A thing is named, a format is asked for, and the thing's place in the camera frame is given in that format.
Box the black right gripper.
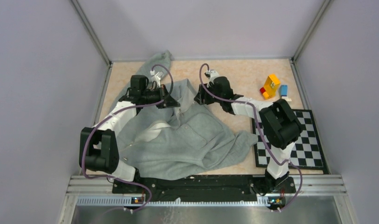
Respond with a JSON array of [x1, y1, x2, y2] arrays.
[[194, 82, 223, 106]]

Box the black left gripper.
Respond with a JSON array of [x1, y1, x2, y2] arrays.
[[141, 84, 180, 109]]

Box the grey zip-up jacket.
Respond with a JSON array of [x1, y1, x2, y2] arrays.
[[110, 50, 258, 181]]

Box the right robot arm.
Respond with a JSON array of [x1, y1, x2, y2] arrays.
[[194, 73, 303, 195]]

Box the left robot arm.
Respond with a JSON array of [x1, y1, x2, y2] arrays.
[[79, 72, 180, 193]]

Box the yellow red toy block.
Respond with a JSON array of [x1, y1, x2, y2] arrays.
[[260, 74, 281, 100]]

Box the blue toy block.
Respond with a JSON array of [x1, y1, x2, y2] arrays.
[[280, 85, 288, 97]]

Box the white beige toy block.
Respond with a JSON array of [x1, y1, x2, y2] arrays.
[[281, 96, 292, 102]]

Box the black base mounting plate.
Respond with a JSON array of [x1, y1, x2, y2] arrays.
[[112, 175, 296, 202]]

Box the black white checkerboard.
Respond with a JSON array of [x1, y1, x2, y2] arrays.
[[252, 109, 329, 174]]

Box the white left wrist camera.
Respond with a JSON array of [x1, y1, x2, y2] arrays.
[[150, 70, 164, 88]]

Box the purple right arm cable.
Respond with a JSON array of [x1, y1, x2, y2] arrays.
[[199, 63, 303, 212]]

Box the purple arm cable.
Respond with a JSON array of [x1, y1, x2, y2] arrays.
[[80, 64, 174, 214], [199, 63, 303, 212]]

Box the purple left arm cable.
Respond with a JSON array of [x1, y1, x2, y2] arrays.
[[80, 64, 174, 214]]

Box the white cable duct strip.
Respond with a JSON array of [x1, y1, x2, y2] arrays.
[[76, 196, 269, 207]]

